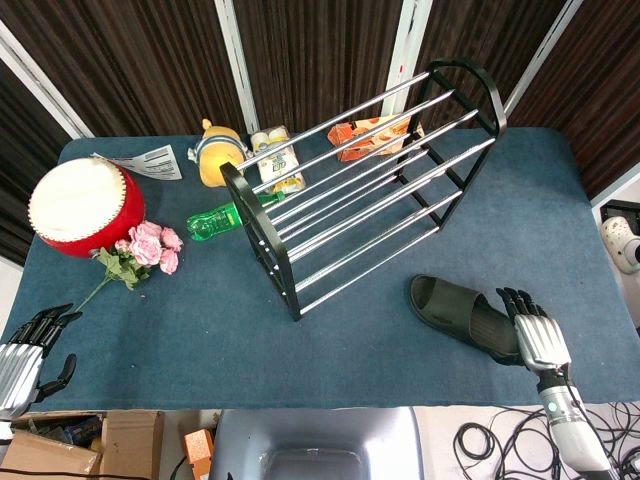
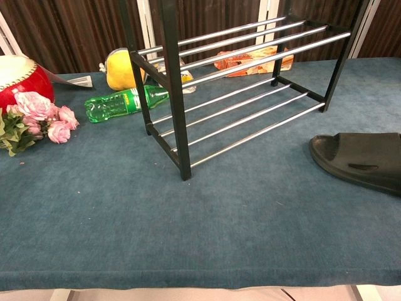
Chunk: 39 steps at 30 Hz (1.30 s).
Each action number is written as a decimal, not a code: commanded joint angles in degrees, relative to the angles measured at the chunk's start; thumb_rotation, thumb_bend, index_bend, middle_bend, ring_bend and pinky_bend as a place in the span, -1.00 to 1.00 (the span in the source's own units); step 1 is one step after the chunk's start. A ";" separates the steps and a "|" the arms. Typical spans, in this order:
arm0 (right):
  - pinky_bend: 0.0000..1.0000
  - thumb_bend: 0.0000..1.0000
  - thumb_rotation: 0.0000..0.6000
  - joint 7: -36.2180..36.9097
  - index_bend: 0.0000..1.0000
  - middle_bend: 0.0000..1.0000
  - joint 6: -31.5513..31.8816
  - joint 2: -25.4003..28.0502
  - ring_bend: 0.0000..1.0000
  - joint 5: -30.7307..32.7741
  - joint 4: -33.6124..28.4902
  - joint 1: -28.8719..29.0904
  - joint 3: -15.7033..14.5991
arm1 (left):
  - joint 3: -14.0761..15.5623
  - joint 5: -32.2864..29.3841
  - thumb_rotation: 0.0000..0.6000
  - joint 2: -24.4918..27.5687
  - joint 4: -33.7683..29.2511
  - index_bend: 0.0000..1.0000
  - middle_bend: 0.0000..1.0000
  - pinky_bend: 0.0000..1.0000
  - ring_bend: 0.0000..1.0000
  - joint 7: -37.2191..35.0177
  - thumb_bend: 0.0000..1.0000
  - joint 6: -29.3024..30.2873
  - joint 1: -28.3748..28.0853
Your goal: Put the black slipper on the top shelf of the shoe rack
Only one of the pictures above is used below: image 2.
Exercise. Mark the black rubber slipper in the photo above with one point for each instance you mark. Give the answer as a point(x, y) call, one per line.
point(354, 156)

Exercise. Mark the black shoe rack chrome bars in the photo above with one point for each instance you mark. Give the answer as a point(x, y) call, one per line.
point(175, 94)

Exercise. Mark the clear plastic yellow wrapper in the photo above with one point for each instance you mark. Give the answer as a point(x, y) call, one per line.
point(188, 83)

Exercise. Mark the blue carpet table cover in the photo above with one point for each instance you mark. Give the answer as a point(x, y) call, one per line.
point(156, 219)

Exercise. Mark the orange snack package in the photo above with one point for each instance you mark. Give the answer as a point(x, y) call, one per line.
point(241, 62)

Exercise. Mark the green plastic soda bottle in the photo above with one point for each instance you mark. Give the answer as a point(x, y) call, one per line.
point(109, 106)

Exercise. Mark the yellow plush toy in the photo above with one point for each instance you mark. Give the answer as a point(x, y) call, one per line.
point(120, 70)

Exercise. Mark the white printed paper sheet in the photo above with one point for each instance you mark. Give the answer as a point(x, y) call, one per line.
point(78, 82)

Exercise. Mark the brown pleated curtain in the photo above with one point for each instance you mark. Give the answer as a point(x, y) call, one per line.
point(78, 31)

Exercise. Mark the pink artificial rose bouquet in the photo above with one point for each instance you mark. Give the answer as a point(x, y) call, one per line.
point(34, 109)

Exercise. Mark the red drum white skin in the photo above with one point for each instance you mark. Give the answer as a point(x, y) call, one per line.
point(25, 84)

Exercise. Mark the white frame post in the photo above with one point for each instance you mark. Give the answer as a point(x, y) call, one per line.
point(147, 25)
point(266, 12)
point(7, 40)
point(363, 28)

